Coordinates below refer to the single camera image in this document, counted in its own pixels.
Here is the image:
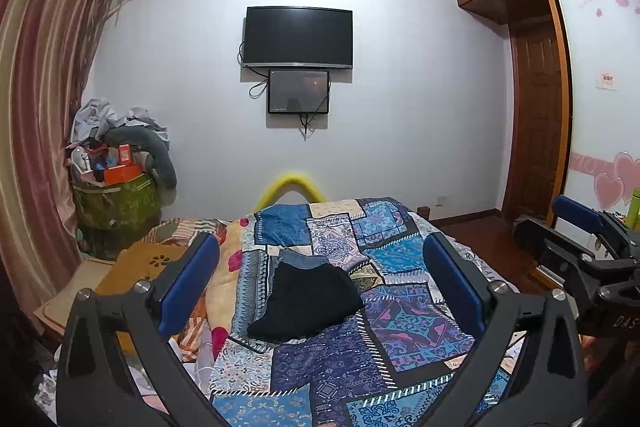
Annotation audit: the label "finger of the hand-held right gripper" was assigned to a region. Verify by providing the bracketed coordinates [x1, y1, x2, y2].
[551, 195, 640, 258]
[514, 216, 596, 280]

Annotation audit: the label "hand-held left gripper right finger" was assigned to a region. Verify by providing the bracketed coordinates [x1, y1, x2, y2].
[422, 231, 588, 427]

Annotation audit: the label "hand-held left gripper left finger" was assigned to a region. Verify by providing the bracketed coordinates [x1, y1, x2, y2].
[55, 232, 236, 427]

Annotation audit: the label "black pants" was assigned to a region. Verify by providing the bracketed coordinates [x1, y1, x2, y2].
[246, 263, 365, 343]

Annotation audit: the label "beige and pink blanket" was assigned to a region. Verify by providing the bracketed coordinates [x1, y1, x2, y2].
[197, 216, 252, 360]

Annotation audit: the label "wooden lap desk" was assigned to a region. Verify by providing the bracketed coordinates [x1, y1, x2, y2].
[95, 241, 195, 358]

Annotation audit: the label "orange patterned cloth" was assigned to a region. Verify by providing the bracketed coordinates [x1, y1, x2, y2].
[144, 218, 227, 365]

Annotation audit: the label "blue patterned patchwork bedspread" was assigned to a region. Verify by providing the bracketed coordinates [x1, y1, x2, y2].
[207, 197, 531, 427]

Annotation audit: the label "white wardrobe door with hearts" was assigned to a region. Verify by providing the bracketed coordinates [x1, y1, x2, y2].
[545, 0, 640, 230]

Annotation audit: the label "brown wooden door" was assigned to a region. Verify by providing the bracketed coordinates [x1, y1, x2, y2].
[502, 19, 563, 224]

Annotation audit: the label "green patterned bag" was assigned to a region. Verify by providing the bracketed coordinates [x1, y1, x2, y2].
[74, 174, 163, 258]

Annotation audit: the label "blue jeans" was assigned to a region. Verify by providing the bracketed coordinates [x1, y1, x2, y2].
[272, 248, 333, 273]

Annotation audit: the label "light wooden board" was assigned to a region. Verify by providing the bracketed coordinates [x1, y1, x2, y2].
[32, 257, 121, 339]

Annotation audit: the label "orange box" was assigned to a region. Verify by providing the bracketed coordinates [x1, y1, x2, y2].
[102, 162, 144, 186]

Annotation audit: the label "grey tube pillow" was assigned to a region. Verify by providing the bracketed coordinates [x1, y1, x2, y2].
[102, 127, 179, 188]

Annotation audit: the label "yellow foam tube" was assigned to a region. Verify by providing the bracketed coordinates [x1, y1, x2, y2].
[252, 172, 325, 212]

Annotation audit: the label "red box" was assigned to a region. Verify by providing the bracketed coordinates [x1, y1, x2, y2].
[107, 144, 134, 168]

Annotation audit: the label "pile of grey white clothes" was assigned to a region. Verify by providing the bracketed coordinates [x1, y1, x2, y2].
[72, 98, 169, 144]

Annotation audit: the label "reddish striped curtain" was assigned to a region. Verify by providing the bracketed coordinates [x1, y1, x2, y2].
[0, 0, 126, 333]

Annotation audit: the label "small black wall monitor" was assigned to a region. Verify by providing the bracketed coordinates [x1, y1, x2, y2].
[267, 69, 331, 115]

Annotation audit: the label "black wall television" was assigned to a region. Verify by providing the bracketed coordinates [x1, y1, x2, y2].
[241, 6, 354, 70]

